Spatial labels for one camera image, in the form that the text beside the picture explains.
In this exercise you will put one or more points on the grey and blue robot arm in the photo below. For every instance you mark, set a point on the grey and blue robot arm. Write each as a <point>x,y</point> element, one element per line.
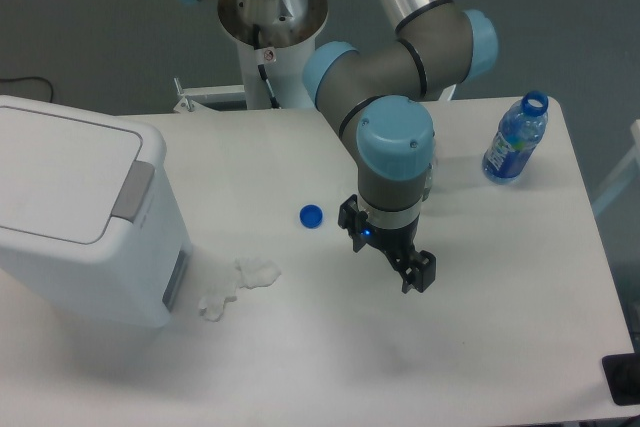
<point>374,103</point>

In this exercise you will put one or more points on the black device at table edge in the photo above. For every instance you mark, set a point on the black device at table edge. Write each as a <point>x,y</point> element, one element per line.
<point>622,376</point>

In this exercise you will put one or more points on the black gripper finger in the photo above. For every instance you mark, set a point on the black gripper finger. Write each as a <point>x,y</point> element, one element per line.
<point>354,220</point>
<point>417,269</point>

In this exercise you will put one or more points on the white furniture at right edge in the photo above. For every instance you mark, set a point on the white furniture at right edge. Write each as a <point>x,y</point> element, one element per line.
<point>620,177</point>

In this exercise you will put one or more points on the white push-top trash can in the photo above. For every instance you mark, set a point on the white push-top trash can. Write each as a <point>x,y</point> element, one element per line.
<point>89,220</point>

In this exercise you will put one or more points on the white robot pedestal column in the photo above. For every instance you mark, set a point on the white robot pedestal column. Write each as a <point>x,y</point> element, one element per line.
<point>274,41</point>

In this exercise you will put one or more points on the blue bottle cap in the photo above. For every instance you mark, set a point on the blue bottle cap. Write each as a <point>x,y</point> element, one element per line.
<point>311,216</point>

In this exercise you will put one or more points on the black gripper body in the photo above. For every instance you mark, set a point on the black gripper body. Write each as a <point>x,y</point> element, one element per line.
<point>394,242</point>

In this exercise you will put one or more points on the blue plastic drink bottle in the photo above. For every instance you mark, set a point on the blue plastic drink bottle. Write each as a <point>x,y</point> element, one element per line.
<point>519,132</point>

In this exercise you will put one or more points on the crumpled white tissue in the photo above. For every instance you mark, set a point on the crumpled white tissue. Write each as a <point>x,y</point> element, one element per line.
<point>242,273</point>

